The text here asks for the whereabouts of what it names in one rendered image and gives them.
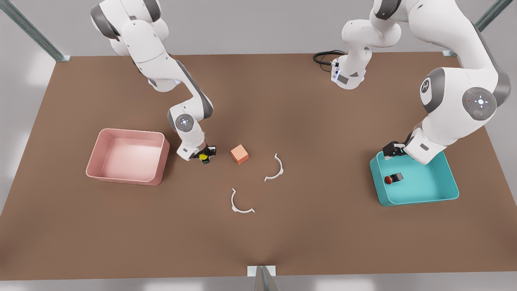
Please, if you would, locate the blue storage box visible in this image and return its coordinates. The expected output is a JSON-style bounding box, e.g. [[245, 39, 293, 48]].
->
[[369, 150, 460, 207]]

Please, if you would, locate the pink storage box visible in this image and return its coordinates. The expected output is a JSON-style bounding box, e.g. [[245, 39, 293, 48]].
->
[[86, 128, 170, 187]]

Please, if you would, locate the orange cube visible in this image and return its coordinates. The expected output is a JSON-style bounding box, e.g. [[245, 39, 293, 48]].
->
[[230, 144, 249, 165]]

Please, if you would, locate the white curved clip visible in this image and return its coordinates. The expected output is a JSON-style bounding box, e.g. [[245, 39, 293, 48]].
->
[[231, 188, 255, 214], [264, 153, 284, 182]]

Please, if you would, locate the black cable loop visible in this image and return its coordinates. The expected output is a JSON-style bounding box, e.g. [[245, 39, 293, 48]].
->
[[313, 50, 347, 74]]

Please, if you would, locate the silver frame post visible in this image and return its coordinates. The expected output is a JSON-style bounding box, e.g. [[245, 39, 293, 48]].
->
[[247, 265, 280, 291], [442, 0, 514, 57], [0, 0, 71, 63]]

